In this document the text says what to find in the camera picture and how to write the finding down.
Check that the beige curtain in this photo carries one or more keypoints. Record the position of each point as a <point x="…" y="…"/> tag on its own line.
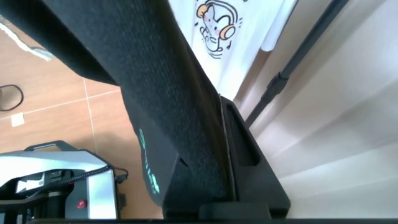
<point x="342" y="124"/>

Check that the black garment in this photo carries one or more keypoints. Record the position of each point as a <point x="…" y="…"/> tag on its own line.
<point x="140" y="62"/>

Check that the black clothes rack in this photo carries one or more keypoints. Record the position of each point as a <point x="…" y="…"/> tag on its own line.
<point x="280" y="77"/>

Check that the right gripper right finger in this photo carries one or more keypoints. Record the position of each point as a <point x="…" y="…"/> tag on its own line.
<point x="258" y="186"/>

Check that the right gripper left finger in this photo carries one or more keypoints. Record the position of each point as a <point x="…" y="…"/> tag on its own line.
<point x="180" y="193"/>

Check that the white printed t-shirt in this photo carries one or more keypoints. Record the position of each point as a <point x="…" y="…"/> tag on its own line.
<point x="248" y="18"/>

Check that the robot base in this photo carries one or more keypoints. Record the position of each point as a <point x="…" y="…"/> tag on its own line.
<point x="93" y="186"/>

